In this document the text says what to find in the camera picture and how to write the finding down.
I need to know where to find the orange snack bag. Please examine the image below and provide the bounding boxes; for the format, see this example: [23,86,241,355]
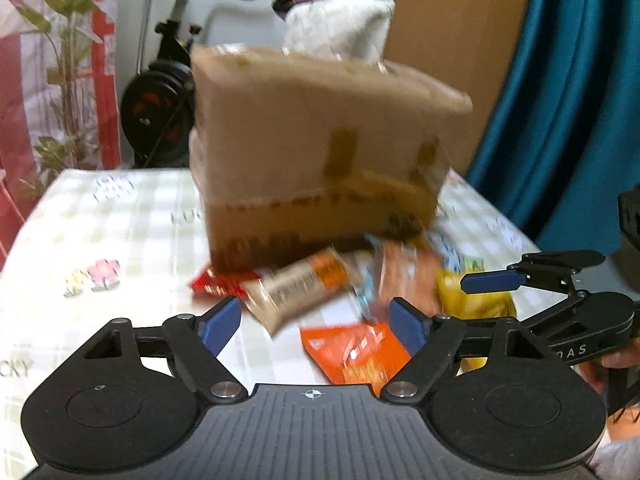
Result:
[299,323,410,396]

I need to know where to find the person's right hand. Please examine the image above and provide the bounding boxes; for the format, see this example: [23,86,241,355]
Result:
[579,351,640,396]

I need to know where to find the yellow snack bag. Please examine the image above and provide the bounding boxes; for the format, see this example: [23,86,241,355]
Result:
[434,268,518,373]

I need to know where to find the red snack packet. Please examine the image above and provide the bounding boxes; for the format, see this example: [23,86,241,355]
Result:
[190,268,262,299]

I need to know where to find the brown orange snack packet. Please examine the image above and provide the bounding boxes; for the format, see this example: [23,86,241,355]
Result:
[369,240,442,321]

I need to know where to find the beige orange snack bar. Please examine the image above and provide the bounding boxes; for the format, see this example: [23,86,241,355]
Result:
[241,247,361,336]

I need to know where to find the teal curtain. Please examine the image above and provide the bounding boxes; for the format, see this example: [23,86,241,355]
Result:
[466,0,639,254]

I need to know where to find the checkered printed tablecloth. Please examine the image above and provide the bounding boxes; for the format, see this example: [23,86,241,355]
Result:
[1,170,538,479]

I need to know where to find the brown cardboard box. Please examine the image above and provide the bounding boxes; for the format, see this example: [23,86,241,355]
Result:
[190,46,473,272]

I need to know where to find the black exercise bike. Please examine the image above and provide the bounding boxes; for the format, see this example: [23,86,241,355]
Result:
[119,0,274,168]

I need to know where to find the wooden cabinet panel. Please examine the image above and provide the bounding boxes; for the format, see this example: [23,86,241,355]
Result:
[384,0,528,174]

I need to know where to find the red printed backdrop cloth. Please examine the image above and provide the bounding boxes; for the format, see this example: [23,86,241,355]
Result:
[1,0,122,255]

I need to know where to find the white quilted blanket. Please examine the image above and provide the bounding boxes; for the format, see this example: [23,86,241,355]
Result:
[283,0,395,62]

